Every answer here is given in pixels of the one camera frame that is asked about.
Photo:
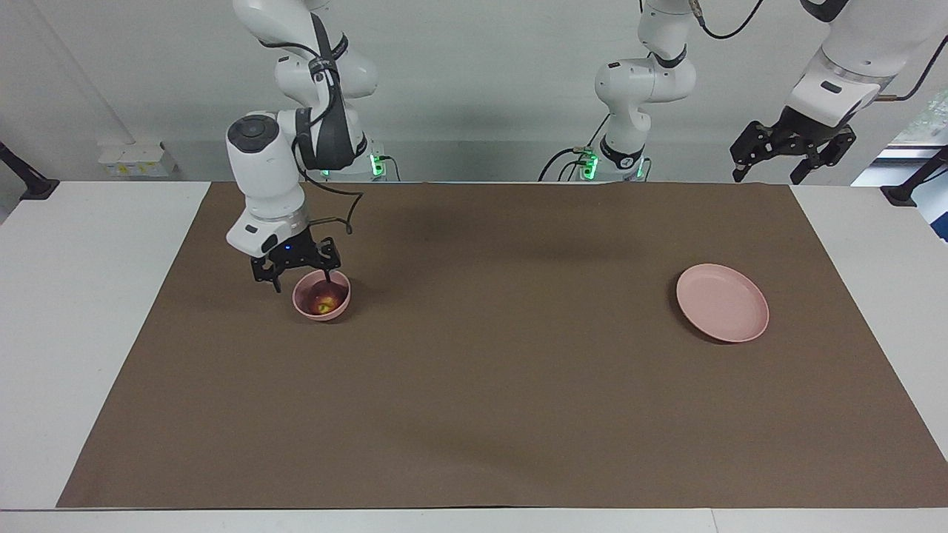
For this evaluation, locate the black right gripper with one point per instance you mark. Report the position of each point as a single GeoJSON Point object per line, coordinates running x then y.
{"type": "Point", "coordinates": [295, 253]}

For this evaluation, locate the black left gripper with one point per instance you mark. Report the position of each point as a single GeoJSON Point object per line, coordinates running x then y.
{"type": "Point", "coordinates": [803, 127]}

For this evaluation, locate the dark red apple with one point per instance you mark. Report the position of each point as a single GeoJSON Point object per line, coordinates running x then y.
{"type": "Point", "coordinates": [324, 302]}

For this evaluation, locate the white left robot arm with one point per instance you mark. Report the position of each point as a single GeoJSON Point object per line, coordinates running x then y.
{"type": "Point", "coordinates": [644, 81]}

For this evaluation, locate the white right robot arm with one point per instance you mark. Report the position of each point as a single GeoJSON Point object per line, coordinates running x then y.
{"type": "Point", "coordinates": [263, 170]}

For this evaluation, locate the pink bowl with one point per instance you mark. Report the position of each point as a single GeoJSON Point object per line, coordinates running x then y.
{"type": "Point", "coordinates": [304, 305]}

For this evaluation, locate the pink plate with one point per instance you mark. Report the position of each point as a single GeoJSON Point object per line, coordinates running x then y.
{"type": "Point", "coordinates": [722, 303]}

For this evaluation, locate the blue bin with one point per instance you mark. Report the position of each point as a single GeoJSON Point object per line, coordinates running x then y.
{"type": "Point", "coordinates": [939, 215]}

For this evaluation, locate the brown table mat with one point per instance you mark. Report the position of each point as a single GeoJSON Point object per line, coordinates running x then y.
{"type": "Point", "coordinates": [481, 370]}

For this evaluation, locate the black clamp mount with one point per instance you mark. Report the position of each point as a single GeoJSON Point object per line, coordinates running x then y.
{"type": "Point", "coordinates": [33, 189]}
{"type": "Point", "coordinates": [900, 194]}

